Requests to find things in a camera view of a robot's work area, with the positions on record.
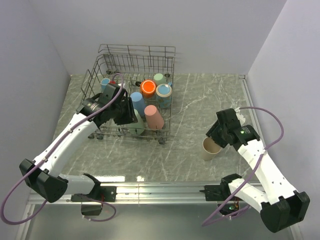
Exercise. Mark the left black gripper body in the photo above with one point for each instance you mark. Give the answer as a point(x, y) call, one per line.
point(123, 112)

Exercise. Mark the pink plastic cup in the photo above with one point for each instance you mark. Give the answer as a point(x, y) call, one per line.
point(153, 117)

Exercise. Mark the aluminium mounting rail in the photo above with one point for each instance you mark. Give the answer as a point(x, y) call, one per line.
point(160, 193)

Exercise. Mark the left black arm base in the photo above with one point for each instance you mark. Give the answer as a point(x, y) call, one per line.
point(92, 204)

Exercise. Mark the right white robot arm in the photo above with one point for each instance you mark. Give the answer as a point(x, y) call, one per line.
point(266, 189)

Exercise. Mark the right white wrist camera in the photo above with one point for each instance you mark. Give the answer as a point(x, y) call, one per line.
point(240, 116)

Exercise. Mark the grey wire dish rack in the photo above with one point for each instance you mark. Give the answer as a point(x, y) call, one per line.
point(136, 63)

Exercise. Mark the green plastic cup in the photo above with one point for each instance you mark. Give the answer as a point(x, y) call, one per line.
point(159, 79)
point(138, 127)

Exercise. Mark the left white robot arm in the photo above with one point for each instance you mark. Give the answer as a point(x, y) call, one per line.
point(44, 173)

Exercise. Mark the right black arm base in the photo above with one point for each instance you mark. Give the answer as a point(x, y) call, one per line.
point(215, 193)

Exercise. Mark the light blue floral mug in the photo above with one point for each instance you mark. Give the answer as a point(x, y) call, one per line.
point(103, 83)

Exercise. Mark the beige plastic cup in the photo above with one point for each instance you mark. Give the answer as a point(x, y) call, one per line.
point(209, 149)

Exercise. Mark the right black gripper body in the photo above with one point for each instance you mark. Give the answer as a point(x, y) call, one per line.
point(217, 134)

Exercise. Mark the blue plastic cup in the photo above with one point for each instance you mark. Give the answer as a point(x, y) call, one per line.
point(138, 103)

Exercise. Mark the orange mug black handle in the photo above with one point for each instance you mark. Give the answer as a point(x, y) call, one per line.
point(147, 88)

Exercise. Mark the teal patterned mug yellow inside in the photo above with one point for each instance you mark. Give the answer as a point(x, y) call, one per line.
point(164, 95)

